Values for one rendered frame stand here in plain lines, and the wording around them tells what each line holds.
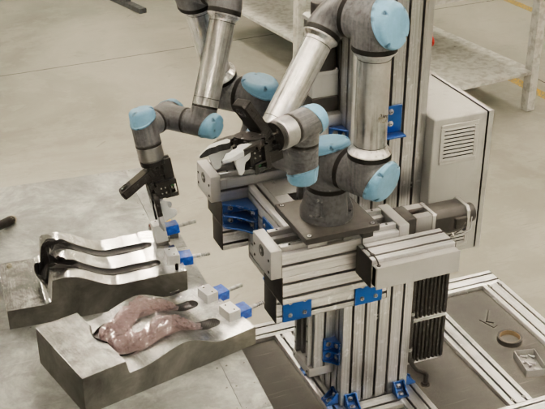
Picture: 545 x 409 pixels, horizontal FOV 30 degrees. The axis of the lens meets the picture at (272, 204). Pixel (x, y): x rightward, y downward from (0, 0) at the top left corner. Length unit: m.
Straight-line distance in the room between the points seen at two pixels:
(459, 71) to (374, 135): 3.66
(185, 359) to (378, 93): 0.83
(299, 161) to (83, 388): 0.74
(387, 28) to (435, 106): 0.66
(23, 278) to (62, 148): 2.93
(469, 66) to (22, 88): 2.83
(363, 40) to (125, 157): 3.33
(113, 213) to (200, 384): 0.97
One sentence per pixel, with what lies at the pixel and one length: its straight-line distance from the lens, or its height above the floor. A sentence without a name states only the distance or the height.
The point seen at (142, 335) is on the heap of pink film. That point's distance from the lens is 2.62.
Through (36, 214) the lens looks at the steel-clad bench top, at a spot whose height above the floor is 0.80.
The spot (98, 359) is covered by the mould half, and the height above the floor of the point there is 0.91.
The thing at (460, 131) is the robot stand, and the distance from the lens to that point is 3.06.
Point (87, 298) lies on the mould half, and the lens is 2.86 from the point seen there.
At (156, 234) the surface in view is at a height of 0.93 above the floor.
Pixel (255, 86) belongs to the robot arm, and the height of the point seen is 1.26.
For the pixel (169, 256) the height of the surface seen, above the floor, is 0.92.
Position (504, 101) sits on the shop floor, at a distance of 6.54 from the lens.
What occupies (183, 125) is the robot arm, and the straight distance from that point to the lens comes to 2.91.
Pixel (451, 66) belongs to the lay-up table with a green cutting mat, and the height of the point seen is 0.26.
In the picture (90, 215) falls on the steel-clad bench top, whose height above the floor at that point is 0.80.
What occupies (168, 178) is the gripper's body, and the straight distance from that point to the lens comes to 2.95.
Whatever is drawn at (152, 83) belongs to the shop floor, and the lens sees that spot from 6.71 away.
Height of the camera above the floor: 2.39
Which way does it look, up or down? 28 degrees down
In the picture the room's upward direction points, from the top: straight up
